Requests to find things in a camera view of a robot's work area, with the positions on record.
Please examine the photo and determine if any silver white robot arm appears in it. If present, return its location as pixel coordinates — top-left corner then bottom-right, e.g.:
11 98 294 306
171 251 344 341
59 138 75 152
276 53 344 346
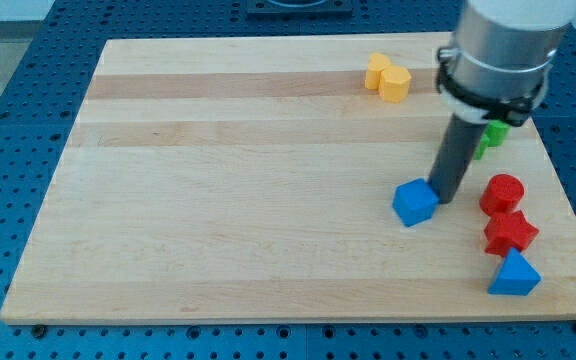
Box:
436 0 576 127

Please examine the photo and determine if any yellow rounded block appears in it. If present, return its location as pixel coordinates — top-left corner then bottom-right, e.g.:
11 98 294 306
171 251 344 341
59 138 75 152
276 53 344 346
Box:
364 52 392 90

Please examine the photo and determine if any green cylinder block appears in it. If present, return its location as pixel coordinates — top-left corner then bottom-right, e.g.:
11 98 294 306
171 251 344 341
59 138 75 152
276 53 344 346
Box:
485 120 510 147

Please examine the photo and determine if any blue triangle block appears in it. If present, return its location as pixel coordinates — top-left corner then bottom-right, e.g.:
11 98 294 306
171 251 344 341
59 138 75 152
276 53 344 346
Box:
488 248 542 296

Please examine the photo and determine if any red star block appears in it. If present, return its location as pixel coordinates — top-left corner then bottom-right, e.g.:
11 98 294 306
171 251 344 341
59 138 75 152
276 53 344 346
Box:
484 210 539 257

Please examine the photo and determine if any blue cube block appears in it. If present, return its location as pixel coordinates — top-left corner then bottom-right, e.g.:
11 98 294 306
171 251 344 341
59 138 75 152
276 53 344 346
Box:
392 178 439 227

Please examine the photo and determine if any red cylinder block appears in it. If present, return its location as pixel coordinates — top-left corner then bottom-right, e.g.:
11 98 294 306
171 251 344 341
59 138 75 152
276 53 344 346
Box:
479 174 525 216

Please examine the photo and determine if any black clamp ring with cable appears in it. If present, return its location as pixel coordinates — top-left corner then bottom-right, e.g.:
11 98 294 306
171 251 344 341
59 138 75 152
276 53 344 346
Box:
435 46 557 128

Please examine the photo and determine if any yellow hexagon block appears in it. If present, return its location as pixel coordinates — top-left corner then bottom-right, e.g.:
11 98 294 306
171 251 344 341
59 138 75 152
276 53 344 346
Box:
378 65 412 103

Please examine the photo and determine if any wooden board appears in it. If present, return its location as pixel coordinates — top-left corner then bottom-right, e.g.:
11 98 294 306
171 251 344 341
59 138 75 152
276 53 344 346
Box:
0 32 576 325

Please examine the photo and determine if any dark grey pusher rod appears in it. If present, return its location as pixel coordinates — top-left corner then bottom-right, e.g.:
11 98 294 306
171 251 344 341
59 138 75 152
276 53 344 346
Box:
428 114 487 204

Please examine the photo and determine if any green block behind rod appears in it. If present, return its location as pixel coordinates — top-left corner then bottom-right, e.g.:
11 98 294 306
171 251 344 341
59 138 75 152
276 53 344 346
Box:
473 134 490 160

